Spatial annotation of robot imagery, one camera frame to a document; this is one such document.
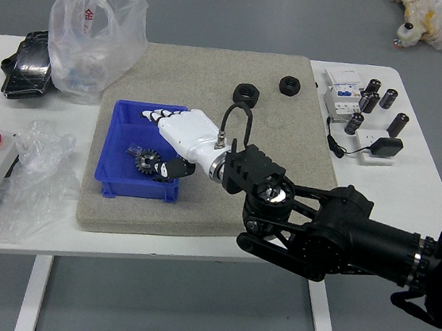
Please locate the black power adapter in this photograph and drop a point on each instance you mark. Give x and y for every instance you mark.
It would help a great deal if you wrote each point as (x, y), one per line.
(386, 147)

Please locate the crumpled clear plastic wrap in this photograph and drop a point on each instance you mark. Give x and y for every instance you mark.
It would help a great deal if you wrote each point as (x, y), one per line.
(40, 177)

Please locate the small black nut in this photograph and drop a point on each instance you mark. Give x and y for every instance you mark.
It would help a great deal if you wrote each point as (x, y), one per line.
(290, 86)

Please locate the black plastic tray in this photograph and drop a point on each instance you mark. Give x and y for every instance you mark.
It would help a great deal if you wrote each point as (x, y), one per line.
(26, 71)

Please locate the big black nut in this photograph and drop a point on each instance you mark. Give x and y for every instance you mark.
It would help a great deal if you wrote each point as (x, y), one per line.
(246, 92)

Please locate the white power socket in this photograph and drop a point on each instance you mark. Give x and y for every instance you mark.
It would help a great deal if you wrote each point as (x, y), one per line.
(365, 158)

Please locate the blue plastic box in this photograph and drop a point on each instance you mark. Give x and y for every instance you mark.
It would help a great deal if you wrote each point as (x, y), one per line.
(124, 174)

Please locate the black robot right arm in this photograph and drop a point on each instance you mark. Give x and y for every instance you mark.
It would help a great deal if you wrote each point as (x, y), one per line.
(338, 227)

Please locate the plush toy in plastic wrap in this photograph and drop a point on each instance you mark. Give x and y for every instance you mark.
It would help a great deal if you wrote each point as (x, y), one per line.
(441, 23)

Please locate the white table leg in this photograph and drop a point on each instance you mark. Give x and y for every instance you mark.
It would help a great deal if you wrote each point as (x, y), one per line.
(32, 296)
(322, 313)

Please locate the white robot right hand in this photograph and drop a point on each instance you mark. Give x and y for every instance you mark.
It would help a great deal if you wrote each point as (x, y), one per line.
(189, 130)

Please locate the grey-brown foam mat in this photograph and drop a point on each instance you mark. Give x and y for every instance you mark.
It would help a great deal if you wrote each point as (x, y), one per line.
(199, 75)

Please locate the white circuit breaker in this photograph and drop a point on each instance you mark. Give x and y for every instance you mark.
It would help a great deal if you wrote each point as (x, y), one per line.
(341, 95)

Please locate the clear plastic bag red print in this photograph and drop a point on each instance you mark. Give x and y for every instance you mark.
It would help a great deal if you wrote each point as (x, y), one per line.
(85, 62)

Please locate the black cylindrical capacitor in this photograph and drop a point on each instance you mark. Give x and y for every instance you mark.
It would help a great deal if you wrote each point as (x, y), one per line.
(373, 86)
(397, 125)
(388, 98)
(371, 103)
(353, 123)
(363, 98)

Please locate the black gear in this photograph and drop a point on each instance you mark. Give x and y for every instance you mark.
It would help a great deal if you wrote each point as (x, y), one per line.
(143, 163)

